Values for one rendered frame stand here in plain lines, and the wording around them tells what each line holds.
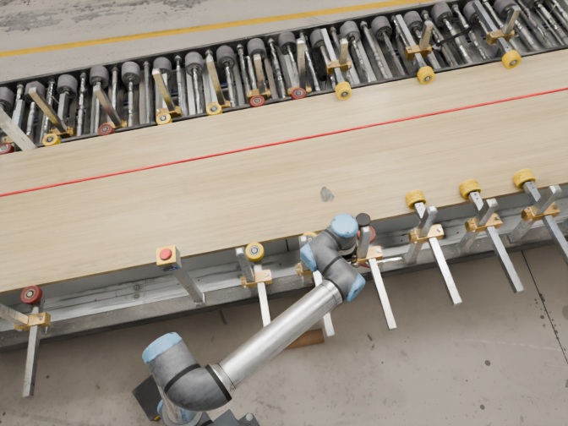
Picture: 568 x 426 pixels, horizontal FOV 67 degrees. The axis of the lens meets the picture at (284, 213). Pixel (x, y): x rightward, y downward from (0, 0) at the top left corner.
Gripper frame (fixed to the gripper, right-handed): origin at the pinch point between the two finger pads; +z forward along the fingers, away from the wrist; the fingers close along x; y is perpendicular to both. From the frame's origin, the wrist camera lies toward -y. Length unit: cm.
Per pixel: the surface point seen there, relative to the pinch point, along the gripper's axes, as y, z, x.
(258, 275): -32.8, 13.5, 8.2
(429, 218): 38.0, -15.0, 6.1
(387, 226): 34, 30, 28
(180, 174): -63, 8, 67
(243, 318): -52, 98, 18
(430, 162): 58, 8, 46
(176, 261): -59, -23, 5
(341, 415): -6, 98, -47
